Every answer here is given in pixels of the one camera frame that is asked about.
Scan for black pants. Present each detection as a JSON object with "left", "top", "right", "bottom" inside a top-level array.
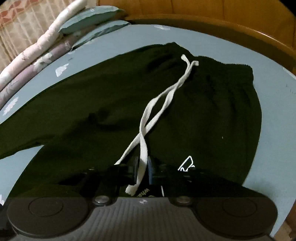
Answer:
[{"left": 0, "top": 42, "right": 263, "bottom": 200}]

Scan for purple floral quilt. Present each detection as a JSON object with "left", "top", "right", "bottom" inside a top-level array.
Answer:
[{"left": 0, "top": 30, "right": 93, "bottom": 107}]

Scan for patterned curtain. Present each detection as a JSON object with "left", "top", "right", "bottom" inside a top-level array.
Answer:
[{"left": 0, "top": 0, "right": 77, "bottom": 72}]

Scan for wooden headboard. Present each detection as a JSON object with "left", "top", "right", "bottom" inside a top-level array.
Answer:
[{"left": 97, "top": 0, "right": 296, "bottom": 75}]

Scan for flat blue pillow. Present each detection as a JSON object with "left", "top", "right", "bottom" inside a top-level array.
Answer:
[{"left": 72, "top": 20, "right": 131, "bottom": 49}]

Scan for pink floral quilt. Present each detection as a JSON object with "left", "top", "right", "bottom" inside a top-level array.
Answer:
[{"left": 0, "top": 0, "right": 90, "bottom": 86}]

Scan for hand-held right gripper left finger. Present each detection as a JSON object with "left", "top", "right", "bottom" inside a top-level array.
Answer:
[{"left": 58, "top": 157, "right": 139, "bottom": 205}]

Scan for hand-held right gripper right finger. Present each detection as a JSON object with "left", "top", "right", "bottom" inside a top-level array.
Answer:
[{"left": 147, "top": 158, "right": 234, "bottom": 205}]

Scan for thick blue pillow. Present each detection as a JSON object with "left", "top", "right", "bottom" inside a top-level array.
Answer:
[{"left": 58, "top": 6, "right": 125, "bottom": 35}]

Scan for bed with blue floral sheet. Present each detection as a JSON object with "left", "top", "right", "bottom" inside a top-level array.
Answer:
[{"left": 0, "top": 22, "right": 296, "bottom": 232}]

